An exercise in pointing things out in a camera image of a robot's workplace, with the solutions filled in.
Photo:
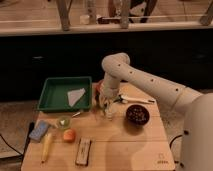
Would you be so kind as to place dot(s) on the small green cup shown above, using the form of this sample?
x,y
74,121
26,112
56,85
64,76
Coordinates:
x,y
63,123

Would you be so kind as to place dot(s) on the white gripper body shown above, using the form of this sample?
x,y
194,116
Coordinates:
x,y
108,92

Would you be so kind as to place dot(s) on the blue sponge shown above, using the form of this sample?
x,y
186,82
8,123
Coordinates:
x,y
39,131

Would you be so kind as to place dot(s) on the orange bowl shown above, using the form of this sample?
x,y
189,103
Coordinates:
x,y
97,90

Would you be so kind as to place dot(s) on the dark bowl with beans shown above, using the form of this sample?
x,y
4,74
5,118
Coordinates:
x,y
137,114

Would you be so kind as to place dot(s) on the white paper cup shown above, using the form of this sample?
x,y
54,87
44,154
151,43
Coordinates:
x,y
110,111

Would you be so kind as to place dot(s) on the green plastic tray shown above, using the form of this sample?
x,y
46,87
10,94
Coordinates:
x,y
54,96

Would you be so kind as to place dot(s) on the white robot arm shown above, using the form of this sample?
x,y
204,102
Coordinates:
x,y
196,152

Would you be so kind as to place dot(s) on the orange fruit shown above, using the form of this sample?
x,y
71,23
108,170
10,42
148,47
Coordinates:
x,y
69,135

